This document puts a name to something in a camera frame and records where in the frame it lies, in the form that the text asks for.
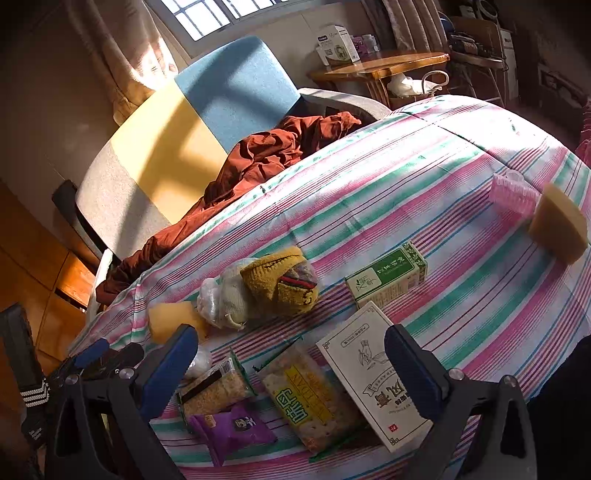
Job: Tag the wooden wardrobe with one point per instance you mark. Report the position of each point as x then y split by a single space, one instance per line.
27 277

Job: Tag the red-brown cloth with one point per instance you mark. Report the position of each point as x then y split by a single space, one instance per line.
258 161

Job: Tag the oat bar packet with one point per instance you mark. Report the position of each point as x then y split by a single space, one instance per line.
217 387

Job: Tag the striped bedsheet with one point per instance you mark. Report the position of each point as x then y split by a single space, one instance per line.
369 207

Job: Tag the white carton box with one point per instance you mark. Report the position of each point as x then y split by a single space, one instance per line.
337 46

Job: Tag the pink cloth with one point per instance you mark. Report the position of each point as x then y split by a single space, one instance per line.
585 147

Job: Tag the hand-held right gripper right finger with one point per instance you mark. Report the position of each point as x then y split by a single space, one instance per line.
413 374

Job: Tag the cluttered storage rack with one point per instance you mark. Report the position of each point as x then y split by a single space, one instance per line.
480 41

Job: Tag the white printed box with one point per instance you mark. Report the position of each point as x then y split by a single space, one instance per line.
364 364

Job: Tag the white plastic bag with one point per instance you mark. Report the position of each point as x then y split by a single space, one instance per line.
406 85

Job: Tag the purple snack packet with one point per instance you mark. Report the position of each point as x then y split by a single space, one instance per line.
235 429

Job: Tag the white plastic wrap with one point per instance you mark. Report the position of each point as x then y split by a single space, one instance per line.
199 363

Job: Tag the bagged yellow knit hat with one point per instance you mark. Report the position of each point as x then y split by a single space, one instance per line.
281 281

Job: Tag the yellow sponge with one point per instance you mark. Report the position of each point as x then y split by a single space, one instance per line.
556 226
171 321

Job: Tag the cracker packet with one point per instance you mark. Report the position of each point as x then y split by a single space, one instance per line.
309 401

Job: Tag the wooden side table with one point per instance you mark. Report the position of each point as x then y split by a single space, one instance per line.
392 62

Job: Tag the small purple box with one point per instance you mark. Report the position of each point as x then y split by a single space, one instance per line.
367 44

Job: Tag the grey upholstered armchair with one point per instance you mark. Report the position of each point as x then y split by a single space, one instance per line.
120 198

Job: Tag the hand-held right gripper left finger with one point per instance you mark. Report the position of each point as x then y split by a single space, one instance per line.
168 369

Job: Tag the green carton box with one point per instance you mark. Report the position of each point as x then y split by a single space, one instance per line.
388 277

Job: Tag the window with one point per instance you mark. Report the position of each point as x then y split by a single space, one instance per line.
207 14

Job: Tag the beige curtain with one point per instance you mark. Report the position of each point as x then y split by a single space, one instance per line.
406 21
124 55

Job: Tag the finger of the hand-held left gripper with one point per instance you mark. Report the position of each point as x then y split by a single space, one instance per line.
92 351
124 356

